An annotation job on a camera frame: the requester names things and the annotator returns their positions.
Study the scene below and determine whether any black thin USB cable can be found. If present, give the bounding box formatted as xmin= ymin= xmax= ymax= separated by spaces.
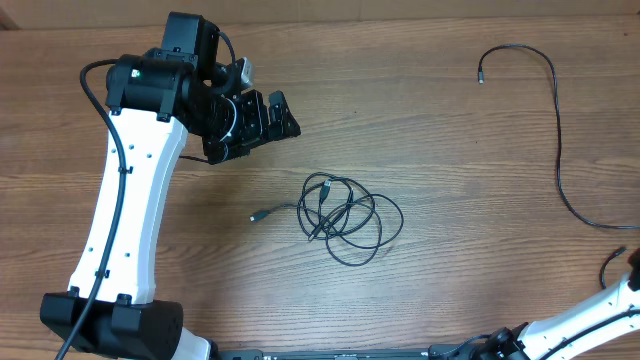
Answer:
xmin=296 ymin=172 xmax=405 ymax=268

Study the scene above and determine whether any black USB cable thick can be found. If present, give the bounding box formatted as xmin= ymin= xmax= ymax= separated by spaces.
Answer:
xmin=476 ymin=43 xmax=639 ymax=231

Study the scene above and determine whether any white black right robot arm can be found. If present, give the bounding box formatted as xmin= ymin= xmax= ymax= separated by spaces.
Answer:
xmin=473 ymin=251 xmax=639 ymax=360

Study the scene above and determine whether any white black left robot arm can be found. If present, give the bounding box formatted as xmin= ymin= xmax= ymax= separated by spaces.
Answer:
xmin=40 ymin=12 xmax=300 ymax=359

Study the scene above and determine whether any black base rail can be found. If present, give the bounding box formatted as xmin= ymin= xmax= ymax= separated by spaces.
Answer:
xmin=215 ymin=343 xmax=477 ymax=360

